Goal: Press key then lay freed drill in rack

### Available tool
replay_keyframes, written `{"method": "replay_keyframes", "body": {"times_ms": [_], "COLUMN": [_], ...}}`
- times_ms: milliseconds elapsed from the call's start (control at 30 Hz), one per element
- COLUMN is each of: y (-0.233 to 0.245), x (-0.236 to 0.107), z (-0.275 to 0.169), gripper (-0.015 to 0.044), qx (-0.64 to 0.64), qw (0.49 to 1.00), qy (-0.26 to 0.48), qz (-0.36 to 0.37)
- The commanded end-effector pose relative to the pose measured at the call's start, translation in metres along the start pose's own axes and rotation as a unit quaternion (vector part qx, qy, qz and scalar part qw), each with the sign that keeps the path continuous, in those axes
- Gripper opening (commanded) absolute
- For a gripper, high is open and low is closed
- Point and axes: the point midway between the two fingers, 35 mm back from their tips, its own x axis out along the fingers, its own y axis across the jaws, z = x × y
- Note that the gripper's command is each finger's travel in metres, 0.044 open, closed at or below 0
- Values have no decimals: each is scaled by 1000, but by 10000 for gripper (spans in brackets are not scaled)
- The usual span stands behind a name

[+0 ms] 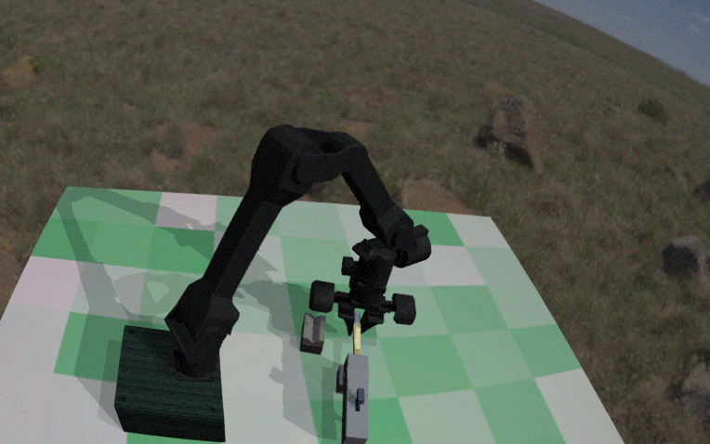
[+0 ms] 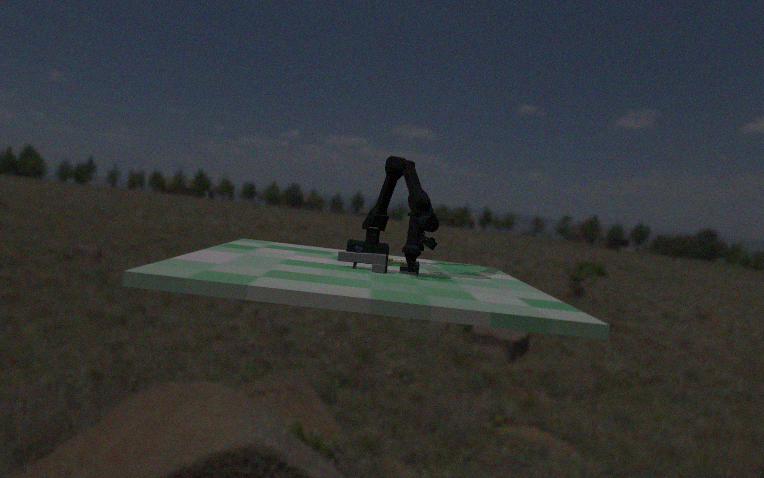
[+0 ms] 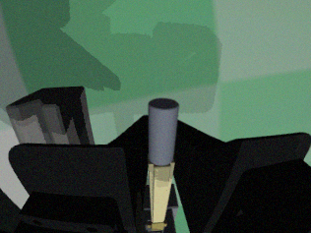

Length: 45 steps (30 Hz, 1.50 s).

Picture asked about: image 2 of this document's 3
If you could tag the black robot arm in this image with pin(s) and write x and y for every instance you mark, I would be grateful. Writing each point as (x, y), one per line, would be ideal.
(422, 216)

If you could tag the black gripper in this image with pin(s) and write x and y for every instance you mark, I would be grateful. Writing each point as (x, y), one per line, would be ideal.
(412, 248)

